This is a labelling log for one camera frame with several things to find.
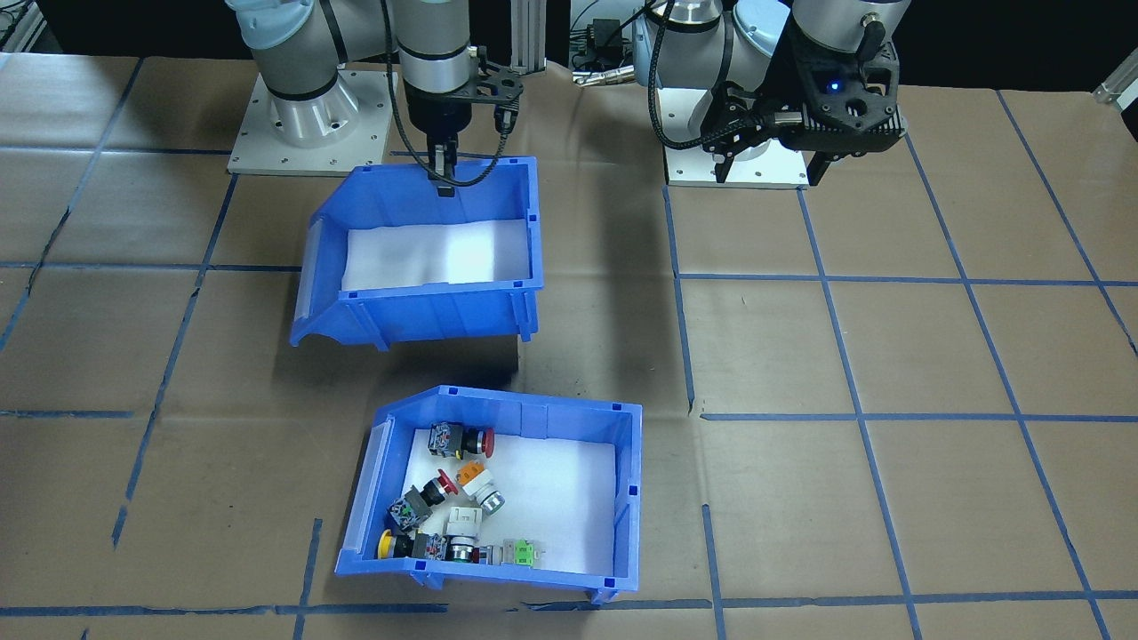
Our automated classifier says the pile of small electrical parts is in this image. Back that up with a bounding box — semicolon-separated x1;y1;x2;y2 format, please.
391;429;620;575

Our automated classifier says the white switch block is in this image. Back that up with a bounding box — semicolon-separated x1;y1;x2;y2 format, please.
443;507;484;564

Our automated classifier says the red push button black body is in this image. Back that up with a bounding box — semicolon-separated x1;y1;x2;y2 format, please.
429;422;495;460

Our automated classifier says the aluminium frame bar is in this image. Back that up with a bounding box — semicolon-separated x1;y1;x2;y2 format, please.
509;0;549;74
0;0;45;56
1094;55;1138;112

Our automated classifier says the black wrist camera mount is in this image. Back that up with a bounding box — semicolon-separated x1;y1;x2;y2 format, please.
766;34;910;154
461;46;529;134

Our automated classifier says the orange white push button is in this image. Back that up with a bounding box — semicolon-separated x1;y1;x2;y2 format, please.
457;459;507;516

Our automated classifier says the blue button bin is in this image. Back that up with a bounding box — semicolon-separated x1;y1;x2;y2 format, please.
335;384;644;605

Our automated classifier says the green contact block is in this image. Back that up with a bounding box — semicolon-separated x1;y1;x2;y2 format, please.
480;539;546;568

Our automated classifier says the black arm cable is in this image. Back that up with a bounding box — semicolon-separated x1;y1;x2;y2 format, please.
649;0;783;152
381;0;521;188

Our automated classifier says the red mushroom button green block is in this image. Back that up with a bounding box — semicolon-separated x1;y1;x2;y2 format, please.
387;471;460;532

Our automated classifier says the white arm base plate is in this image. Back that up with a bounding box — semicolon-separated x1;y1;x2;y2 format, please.
662;89;814;189
227;69;403;176

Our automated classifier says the white foam liner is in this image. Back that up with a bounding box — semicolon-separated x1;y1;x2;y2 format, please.
341;219;533;292

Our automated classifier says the yellow push button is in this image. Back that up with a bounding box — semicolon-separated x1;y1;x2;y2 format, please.
378;530;447;562

